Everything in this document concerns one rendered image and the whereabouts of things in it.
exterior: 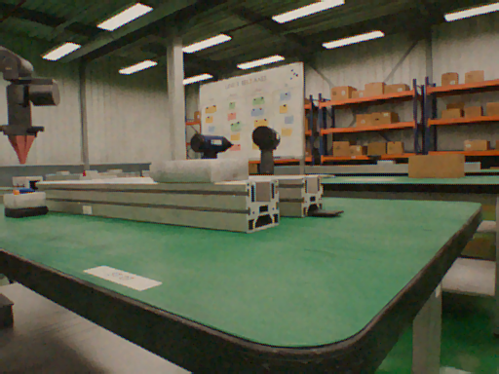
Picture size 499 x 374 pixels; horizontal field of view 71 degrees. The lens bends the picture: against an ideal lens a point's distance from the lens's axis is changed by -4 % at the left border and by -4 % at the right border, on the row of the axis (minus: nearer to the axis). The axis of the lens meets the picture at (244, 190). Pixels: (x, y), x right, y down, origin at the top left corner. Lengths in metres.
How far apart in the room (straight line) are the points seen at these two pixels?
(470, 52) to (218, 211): 10.95
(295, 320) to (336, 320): 0.03
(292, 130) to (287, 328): 3.66
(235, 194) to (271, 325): 0.38
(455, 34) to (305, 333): 11.38
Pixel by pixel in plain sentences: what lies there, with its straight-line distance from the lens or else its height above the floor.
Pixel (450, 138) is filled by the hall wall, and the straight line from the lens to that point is 11.13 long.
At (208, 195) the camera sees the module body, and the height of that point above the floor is 0.84.
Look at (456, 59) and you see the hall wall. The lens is 11.38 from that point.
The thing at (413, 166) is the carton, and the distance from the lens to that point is 2.60.
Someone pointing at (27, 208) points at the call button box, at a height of 0.80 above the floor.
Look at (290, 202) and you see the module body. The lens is 0.78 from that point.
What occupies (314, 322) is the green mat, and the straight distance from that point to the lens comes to 0.27.
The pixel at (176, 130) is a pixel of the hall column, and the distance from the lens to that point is 9.33.
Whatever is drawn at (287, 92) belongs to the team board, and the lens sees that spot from 3.97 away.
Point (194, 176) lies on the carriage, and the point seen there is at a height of 0.87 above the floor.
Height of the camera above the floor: 0.89
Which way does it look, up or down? 4 degrees down
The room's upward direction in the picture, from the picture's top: 2 degrees counter-clockwise
